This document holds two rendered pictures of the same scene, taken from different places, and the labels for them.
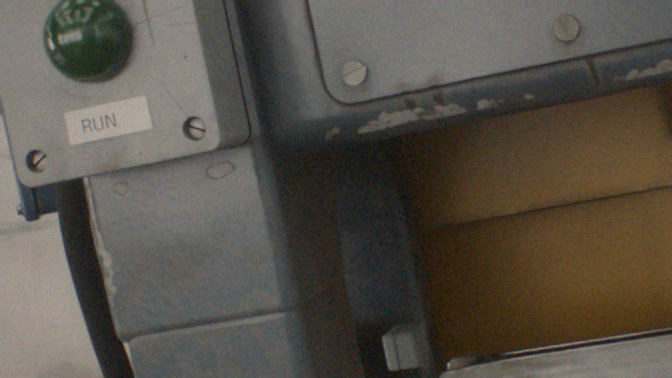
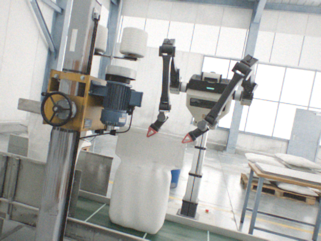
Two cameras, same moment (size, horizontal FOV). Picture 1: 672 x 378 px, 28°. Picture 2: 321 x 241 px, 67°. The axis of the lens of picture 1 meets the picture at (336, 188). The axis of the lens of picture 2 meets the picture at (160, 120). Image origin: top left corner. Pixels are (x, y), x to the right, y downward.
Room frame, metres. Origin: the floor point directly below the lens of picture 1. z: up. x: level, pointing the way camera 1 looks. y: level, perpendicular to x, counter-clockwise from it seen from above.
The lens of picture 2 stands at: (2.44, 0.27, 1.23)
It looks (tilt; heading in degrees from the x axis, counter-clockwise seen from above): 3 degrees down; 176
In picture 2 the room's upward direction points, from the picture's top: 10 degrees clockwise
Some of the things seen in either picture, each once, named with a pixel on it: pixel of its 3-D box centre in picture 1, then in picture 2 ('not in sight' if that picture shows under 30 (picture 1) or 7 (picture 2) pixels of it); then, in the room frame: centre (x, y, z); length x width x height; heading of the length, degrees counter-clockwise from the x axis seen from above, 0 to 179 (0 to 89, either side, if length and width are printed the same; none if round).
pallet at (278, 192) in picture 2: not in sight; (273, 187); (-2.17, 3.04, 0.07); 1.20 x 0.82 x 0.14; 73
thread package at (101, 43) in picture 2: not in sight; (96, 38); (0.80, -0.13, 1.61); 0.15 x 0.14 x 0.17; 75
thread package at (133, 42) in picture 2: not in sight; (133, 43); (0.87, 0.12, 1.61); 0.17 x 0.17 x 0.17
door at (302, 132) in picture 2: not in sight; (304, 138); (-5.96, 6.10, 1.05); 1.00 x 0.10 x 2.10; 75
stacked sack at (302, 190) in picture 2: not in sight; (294, 187); (-1.86, 3.26, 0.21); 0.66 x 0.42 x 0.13; 72
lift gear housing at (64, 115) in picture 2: not in sight; (65, 108); (1.11, -0.16, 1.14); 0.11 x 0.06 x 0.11; 75
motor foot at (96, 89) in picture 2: not in sight; (101, 90); (1.02, 0.00, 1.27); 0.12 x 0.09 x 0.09; 165
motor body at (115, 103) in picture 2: not in sight; (116, 104); (1.01, 0.09, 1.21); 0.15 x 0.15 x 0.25
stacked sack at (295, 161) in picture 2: not in sight; (300, 162); (-1.86, 3.26, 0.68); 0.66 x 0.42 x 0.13; 73
